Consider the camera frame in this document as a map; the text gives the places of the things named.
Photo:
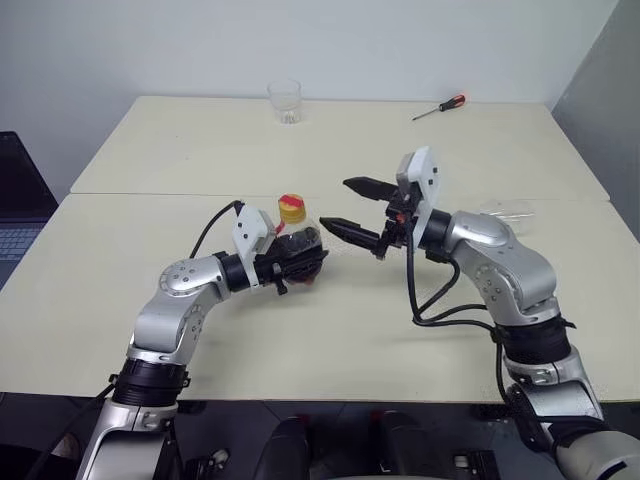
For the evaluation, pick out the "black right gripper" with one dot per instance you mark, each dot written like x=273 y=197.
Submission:
x=402 y=229

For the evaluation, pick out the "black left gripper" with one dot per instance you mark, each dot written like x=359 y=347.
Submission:
x=267 y=269

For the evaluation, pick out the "small bottle yellow red cap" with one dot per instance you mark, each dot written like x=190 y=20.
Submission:
x=306 y=226

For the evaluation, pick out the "yellow and red bottle cap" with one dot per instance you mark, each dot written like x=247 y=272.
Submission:
x=292 y=210

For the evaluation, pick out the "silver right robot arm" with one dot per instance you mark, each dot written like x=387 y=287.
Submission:
x=500 y=250

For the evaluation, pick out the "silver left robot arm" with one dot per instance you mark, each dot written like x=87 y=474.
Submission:
x=170 y=310

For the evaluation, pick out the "clear plastic cup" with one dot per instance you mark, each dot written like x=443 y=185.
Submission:
x=285 y=107

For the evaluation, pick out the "dark rounded shape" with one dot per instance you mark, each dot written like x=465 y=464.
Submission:
x=290 y=450

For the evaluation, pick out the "small black floor fixture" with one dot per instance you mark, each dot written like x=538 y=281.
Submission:
x=475 y=465
x=212 y=462

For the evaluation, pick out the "dark grey laptop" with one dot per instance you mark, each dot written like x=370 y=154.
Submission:
x=20 y=200

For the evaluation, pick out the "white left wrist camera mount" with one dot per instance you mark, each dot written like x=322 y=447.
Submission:
x=250 y=230

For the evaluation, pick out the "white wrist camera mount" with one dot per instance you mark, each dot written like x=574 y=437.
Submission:
x=250 y=230
x=427 y=175

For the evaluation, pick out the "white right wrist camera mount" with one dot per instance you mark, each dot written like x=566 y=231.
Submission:
x=427 y=175

